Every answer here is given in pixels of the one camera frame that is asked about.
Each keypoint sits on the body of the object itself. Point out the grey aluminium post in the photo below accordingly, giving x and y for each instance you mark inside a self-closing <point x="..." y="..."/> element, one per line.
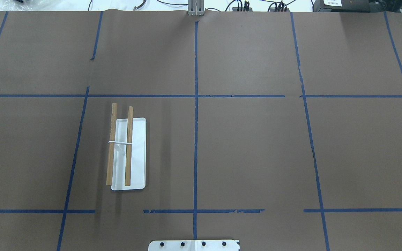
<point x="196" y="8"/>

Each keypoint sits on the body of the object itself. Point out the inner wooden rack rod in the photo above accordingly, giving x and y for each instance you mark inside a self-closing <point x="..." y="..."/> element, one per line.
<point x="129" y="146"/>

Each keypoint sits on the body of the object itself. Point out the black cable hub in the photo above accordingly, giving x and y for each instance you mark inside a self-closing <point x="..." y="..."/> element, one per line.
<point x="278" y="7"/>
<point x="241" y="6"/>

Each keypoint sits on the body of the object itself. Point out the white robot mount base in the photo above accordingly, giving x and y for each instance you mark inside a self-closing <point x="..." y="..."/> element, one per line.
<point x="195" y="245"/>

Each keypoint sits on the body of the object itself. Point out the white towel rack tray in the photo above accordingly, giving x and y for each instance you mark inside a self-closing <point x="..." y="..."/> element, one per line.
<point x="138" y="167"/>

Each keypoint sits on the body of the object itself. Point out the outer wooden rack rod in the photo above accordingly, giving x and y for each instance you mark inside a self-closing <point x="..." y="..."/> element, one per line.
<point x="110" y="153"/>

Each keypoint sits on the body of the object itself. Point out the wooden rack rod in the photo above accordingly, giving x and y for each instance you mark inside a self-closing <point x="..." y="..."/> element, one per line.
<point x="129" y="146"/>
<point x="110" y="153"/>

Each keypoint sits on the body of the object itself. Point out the black device with label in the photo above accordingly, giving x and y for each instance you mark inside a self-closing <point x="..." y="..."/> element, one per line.
<point x="357" y="6"/>

